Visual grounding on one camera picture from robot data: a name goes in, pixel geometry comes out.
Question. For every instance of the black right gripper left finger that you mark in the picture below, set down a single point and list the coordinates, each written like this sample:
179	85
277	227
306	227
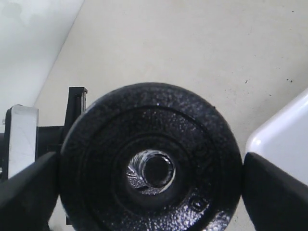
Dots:
27	200

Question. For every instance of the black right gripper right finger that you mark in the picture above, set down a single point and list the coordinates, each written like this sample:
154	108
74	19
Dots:
274	200

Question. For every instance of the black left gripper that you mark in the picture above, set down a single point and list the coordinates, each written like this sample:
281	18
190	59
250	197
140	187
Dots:
51	138

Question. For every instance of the black weight plate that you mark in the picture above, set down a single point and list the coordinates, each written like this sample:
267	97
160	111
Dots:
94	188

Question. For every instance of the chrome threaded dumbbell bar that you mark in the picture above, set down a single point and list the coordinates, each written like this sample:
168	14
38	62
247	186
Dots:
151	172

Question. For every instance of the white rectangular plastic tray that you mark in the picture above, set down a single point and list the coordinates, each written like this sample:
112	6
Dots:
283	139

